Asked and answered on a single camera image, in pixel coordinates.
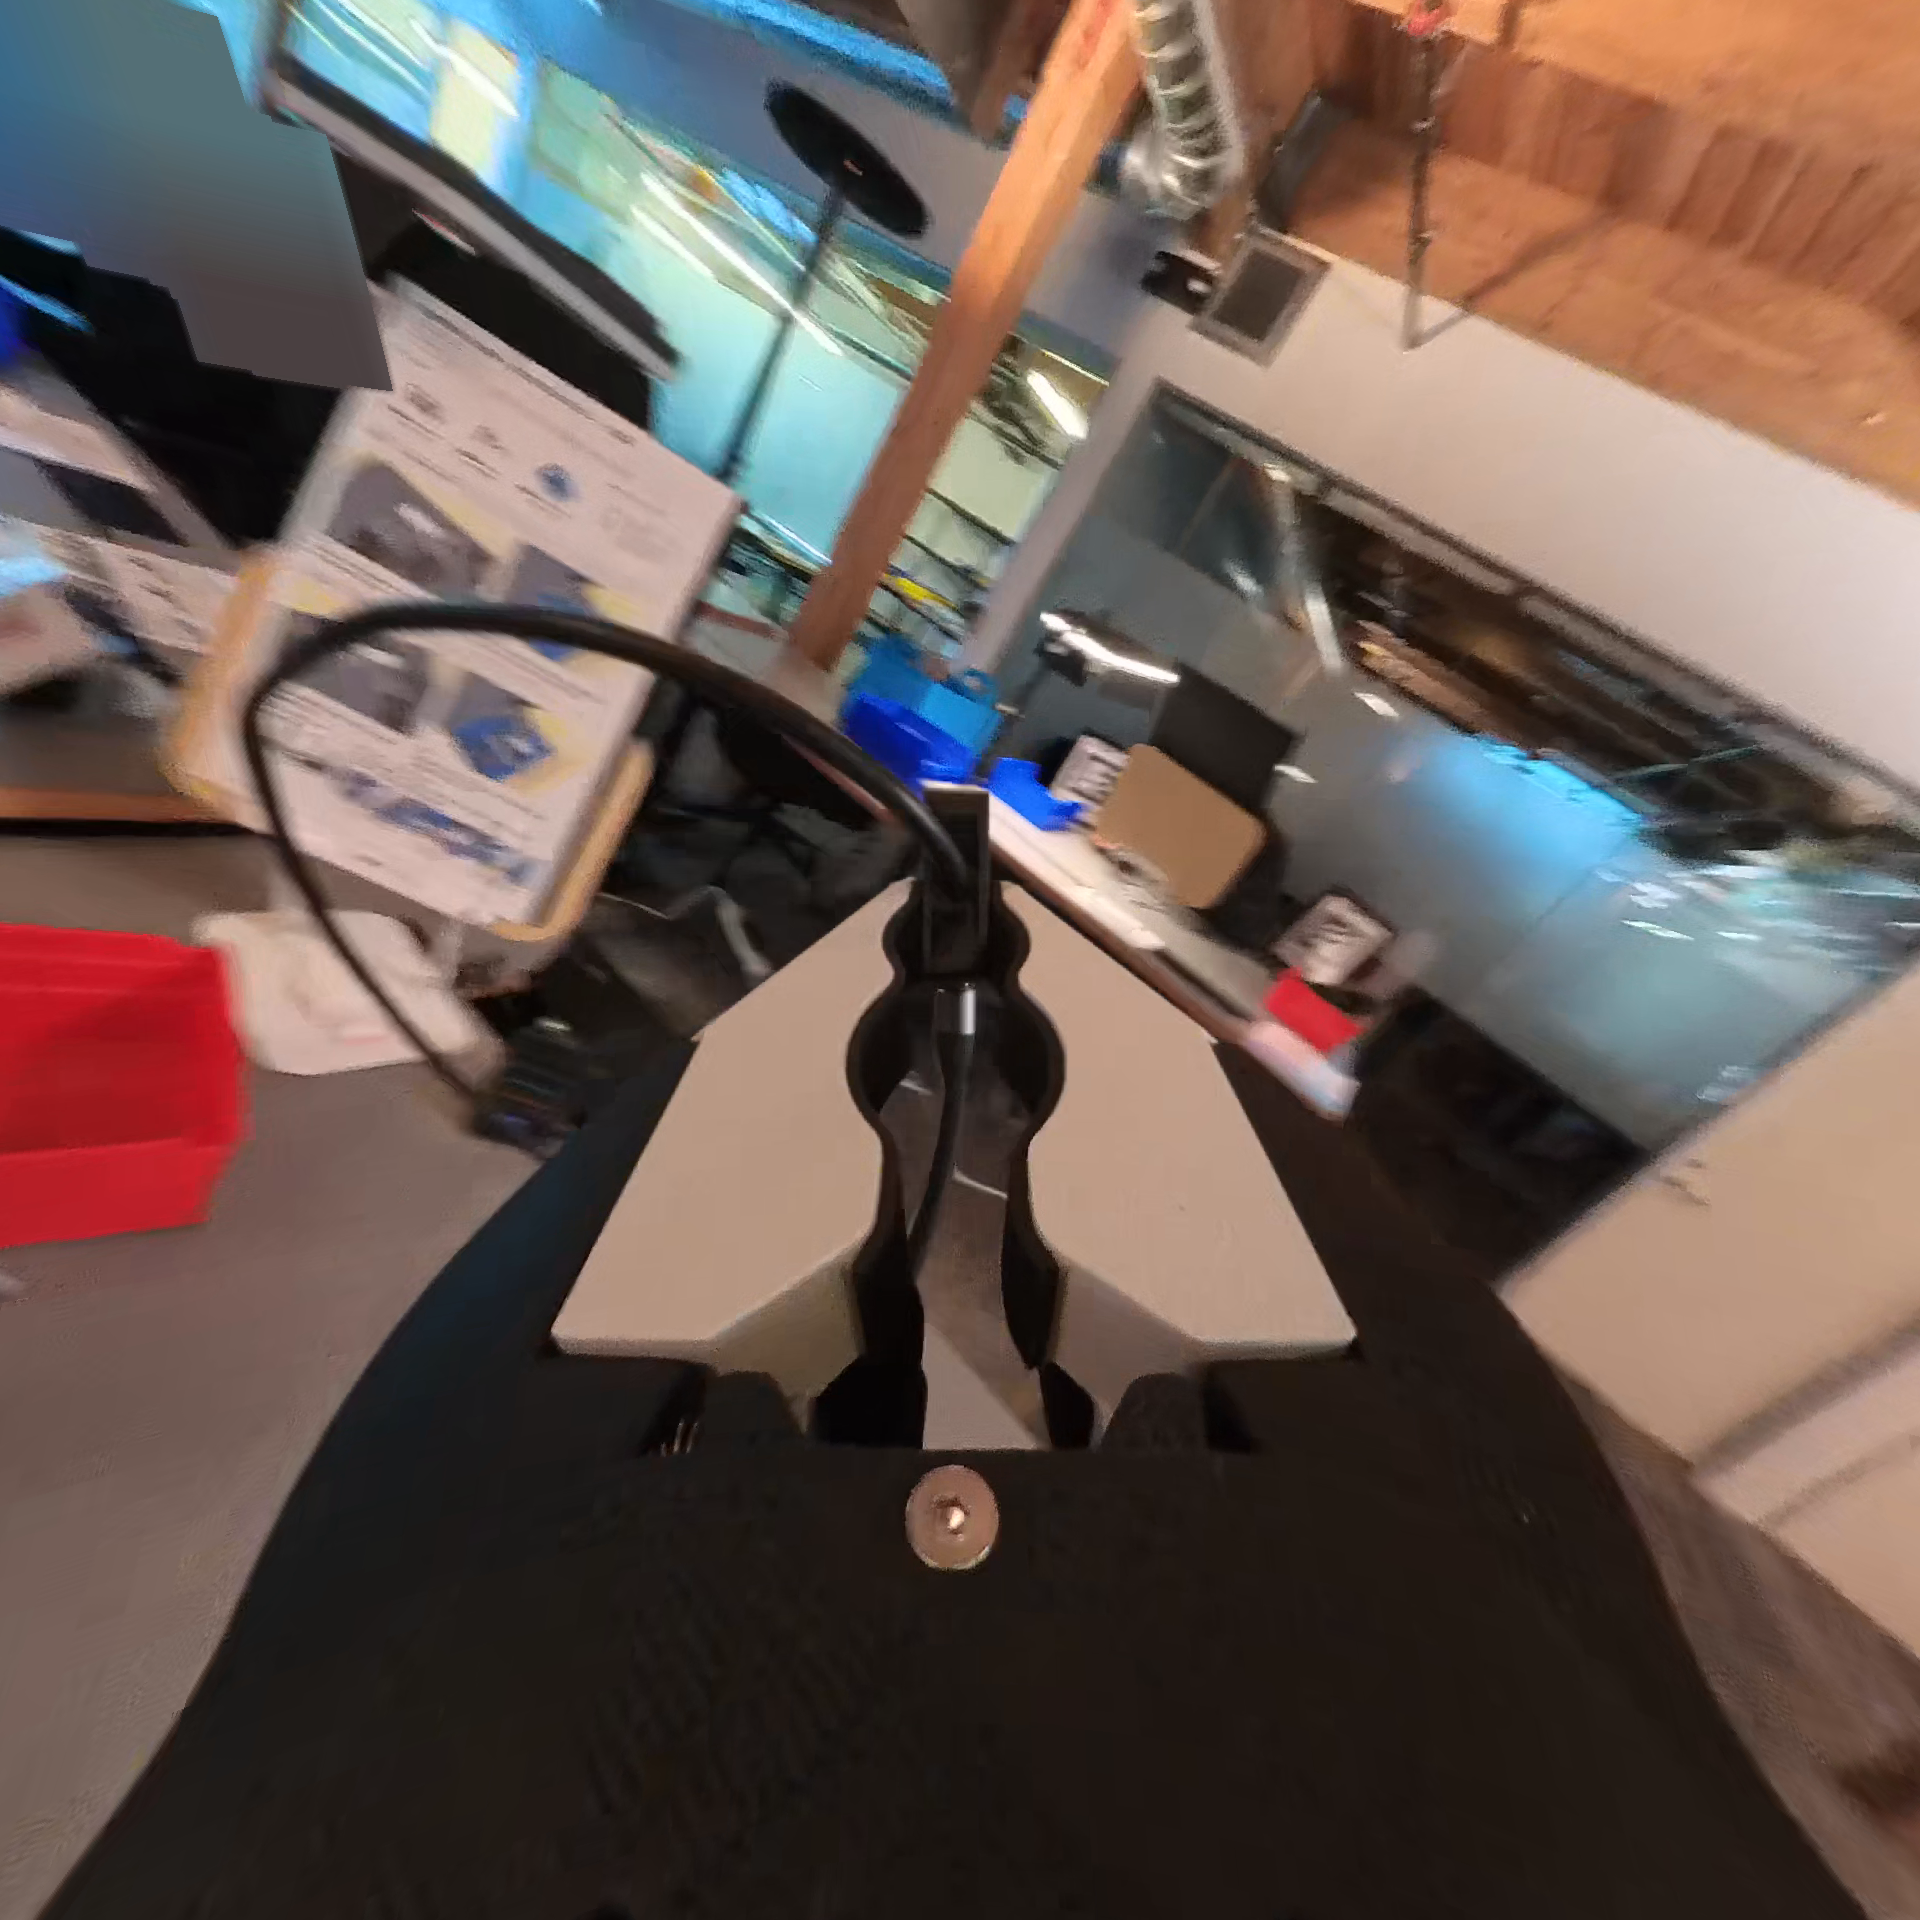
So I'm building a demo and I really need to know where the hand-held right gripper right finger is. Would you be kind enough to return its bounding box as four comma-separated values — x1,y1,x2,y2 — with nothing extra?
996,879,1362,1451

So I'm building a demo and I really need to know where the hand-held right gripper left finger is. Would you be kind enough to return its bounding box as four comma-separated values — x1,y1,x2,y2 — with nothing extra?
548,881,932,1449

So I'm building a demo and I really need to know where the red plastic bin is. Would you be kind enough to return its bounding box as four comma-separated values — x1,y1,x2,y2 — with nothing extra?
1252,970,1367,1057
0,920,249,1250

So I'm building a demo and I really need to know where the black hub cable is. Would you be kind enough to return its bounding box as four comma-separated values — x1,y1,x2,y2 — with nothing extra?
246,598,977,1149

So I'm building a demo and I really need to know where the framed marker tag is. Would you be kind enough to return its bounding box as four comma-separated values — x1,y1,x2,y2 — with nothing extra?
1275,891,1396,984

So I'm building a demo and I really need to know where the long dark work table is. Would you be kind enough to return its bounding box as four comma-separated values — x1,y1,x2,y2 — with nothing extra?
914,773,1361,1120

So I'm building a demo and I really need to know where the tan board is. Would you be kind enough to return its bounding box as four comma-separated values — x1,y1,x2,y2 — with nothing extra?
1092,743,1268,914

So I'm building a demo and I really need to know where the white board stand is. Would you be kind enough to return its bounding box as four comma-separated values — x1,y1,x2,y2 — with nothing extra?
194,906,505,1079

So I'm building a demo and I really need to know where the printed instruction sheet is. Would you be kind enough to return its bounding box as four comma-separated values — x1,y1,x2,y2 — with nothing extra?
240,277,746,923

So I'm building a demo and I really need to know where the black light stand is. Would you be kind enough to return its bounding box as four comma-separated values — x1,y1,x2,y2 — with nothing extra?
720,82,932,482

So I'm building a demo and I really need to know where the wooden post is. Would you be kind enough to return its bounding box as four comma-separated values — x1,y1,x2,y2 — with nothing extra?
786,0,1158,675

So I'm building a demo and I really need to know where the grey wall vent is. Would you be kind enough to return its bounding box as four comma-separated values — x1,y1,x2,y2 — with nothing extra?
1191,224,1336,361

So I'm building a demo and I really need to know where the silver air duct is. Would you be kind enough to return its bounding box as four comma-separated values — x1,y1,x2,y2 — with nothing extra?
1119,0,1255,213

